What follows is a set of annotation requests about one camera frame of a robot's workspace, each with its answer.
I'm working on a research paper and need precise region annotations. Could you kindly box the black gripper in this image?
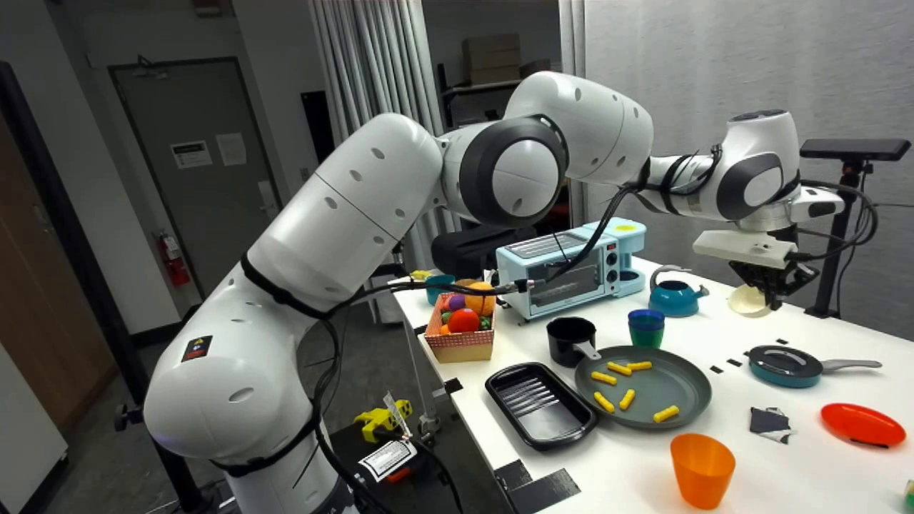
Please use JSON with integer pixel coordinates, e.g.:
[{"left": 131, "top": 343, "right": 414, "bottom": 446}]
[{"left": 745, "top": 256, "right": 822, "bottom": 313}]

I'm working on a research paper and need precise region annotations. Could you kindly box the dark grey round plate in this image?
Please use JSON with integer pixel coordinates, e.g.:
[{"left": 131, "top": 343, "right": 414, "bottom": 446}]
[{"left": 571, "top": 343, "right": 715, "bottom": 435}]

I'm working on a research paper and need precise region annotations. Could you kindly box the teal toy pan with lid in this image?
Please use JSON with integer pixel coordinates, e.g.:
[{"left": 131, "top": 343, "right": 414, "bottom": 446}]
[{"left": 744, "top": 343, "right": 885, "bottom": 390}]

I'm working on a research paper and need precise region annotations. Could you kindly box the teal toy kettle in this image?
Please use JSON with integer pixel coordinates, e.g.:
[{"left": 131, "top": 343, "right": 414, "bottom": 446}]
[{"left": 648, "top": 266, "right": 712, "bottom": 319}]

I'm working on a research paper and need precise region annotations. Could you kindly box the blue plastic cup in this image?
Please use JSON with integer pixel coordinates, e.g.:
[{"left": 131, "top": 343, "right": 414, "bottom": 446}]
[{"left": 626, "top": 305, "right": 669, "bottom": 336}]

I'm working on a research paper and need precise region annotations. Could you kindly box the green plastic cup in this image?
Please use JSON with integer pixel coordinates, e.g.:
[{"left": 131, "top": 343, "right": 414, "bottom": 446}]
[{"left": 629, "top": 325, "right": 665, "bottom": 352}]

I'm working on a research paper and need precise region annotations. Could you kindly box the red round plastic lid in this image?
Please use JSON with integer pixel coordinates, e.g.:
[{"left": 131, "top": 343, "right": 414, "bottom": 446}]
[{"left": 819, "top": 400, "right": 909, "bottom": 450}]

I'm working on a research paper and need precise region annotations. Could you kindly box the orange plastic cup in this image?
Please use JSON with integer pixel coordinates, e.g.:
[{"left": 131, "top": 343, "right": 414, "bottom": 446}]
[{"left": 669, "top": 430, "right": 738, "bottom": 510}]

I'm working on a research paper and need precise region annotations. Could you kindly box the light blue toaster oven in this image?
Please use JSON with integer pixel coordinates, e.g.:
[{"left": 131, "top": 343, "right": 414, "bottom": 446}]
[{"left": 495, "top": 213, "right": 652, "bottom": 322}]

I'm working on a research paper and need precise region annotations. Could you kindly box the grey backdrop curtain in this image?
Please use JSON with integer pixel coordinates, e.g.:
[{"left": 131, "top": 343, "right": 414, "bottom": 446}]
[{"left": 584, "top": 0, "right": 914, "bottom": 336}]

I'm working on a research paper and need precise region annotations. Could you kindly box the black ribbed grill tray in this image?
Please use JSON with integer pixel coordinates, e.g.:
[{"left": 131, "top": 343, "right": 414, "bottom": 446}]
[{"left": 482, "top": 359, "right": 601, "bottom": 450}]

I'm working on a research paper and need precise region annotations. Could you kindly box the orange plush fruit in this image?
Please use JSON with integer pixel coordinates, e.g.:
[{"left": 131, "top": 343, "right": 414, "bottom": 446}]
[{"left": 462, "top": 283, "right": 499, "bottom": 322}]

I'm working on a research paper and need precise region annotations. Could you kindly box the black tape strip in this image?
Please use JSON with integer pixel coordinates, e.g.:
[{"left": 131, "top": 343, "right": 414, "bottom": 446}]
[
  {"left": 491, "top": 460, "right": 538, "bottom": 495},
  {"left": 508, "top": 465, "right": 584, "bottom": 514}
]

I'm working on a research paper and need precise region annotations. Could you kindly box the black bag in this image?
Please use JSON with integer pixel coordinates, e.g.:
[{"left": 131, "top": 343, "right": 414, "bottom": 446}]
[{"left": 428, "top": 221, "right": 539, "bottom": 279}]

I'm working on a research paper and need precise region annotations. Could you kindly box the red plush fruit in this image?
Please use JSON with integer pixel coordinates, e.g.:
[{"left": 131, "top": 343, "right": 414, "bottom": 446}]
[{"left": 445, "top": 308, "right": 482, "bottom": 333}]

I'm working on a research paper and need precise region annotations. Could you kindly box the red checkered fruit basket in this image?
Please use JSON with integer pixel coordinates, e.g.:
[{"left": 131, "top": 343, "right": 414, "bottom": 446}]
[{"left": 424, "top": 292, "right": 498, "bottom": 366}]

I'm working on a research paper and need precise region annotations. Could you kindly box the teal container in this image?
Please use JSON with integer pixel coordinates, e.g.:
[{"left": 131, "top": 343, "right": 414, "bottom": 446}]
[{"left": 424, "top": 272, "right": 458, "bottom": 305}]

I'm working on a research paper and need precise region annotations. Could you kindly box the black side table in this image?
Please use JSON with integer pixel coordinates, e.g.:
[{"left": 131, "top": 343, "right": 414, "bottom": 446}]
[{"left": 325, "top": 393, "right": 504, "bottom": 514}]

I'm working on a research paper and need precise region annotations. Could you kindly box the cardboard box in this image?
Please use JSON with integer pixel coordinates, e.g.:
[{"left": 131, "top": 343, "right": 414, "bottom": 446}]
[{"left": 462, "top": 32, "right": 526, "bottom": 85}]

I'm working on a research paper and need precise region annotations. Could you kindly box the yellow toy figure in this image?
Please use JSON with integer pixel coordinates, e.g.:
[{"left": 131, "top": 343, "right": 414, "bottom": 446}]
[{"left": 351, "top": 396, "right": 414, "bottom": 446}]

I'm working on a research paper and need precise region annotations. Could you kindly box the white label card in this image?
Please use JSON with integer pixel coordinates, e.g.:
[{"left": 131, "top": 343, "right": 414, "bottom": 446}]
[{"left": 356, "top": 436, "right": 421, "bottom": 483}]

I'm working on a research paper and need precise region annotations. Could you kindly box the white pleated curtain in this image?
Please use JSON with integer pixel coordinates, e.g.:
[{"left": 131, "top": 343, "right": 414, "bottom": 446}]
[{"left": 308, "top": 0, "right": 451, "bottom": 325}]

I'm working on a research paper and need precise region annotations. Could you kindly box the white paper on door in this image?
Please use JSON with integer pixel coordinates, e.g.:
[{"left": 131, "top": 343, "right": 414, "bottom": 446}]
[{"left": 214, "top": 132, "right": 251, "bottom": 168}]

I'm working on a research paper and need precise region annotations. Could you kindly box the grey door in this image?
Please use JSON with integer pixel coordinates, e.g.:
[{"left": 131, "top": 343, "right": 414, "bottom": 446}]
[{"left": 109, "top": 54, "right": 282, "bottom": 301}]

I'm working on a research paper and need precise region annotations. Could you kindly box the white door sign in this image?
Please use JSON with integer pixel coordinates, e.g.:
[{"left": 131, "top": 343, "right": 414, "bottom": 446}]
[{"left": 168, "top": 138, "right": 214, "bottom": 172}]

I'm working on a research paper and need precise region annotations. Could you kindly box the red fire extinguisher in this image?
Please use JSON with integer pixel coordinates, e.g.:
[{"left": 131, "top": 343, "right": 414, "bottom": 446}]
[{"left": 155, "top": 231, "right": 195, "bottom": 292}]

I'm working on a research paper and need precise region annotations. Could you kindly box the brown wooden panel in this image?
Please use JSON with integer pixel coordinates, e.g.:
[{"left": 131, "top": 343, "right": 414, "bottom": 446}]
[{"left": 0, "top": 108, "right": 121, "bottom": 440}]

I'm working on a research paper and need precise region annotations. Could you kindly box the black camera tripod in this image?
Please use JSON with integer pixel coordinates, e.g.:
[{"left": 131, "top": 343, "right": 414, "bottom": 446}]
[{"left": 796, "top": 138, "right": 914, "bottom": 319}]

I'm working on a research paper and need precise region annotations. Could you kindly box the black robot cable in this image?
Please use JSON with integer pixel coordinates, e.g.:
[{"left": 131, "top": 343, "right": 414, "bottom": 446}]
[{"left": 324, "top": 145, "right": 881, "bottom": 325}]

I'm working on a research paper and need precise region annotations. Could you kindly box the black pot grey handle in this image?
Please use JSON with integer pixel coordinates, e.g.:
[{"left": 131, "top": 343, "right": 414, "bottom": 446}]
[{"left": 546, "top": 313, "right": 605, "bottom": 372}]

